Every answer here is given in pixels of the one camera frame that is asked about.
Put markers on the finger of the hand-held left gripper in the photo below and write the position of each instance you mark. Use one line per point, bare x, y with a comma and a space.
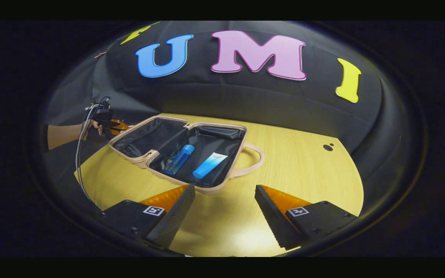
119, 125

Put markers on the black backdrop cloth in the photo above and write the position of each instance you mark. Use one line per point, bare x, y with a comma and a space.
245, 96

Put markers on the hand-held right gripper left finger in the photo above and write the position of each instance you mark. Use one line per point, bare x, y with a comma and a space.
176, 220

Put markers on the white and blue tube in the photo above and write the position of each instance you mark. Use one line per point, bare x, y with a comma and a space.
207, 166

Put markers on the beige suitcase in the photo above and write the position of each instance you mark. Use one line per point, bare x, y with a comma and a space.
214, 141

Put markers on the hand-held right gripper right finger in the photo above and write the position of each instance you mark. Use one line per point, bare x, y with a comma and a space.
272, 220

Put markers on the copper cloth clip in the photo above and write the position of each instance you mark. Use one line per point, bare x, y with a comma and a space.
99, 55

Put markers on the blue skin care bottle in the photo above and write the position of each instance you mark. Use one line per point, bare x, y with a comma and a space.
180, 159

